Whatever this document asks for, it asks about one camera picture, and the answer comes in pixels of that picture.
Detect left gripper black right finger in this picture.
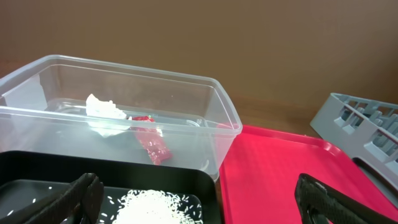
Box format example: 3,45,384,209
295,174,397,224

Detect black waste tray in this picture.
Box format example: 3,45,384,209
1,151,221,223

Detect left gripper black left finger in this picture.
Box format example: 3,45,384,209
1,173,104,224

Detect clear plastic bin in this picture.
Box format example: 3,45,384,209
1,55,243,179

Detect white napkin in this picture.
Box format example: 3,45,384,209
86,94,130,138

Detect red serving tray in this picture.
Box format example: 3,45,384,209
220,126,397,224

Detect food scraps with rice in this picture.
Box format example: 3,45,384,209
6,185,205,224

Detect red ketchup packet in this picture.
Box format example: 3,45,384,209
130,126,172,165

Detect grey dishwasher rack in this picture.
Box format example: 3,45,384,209
310,93,397,206

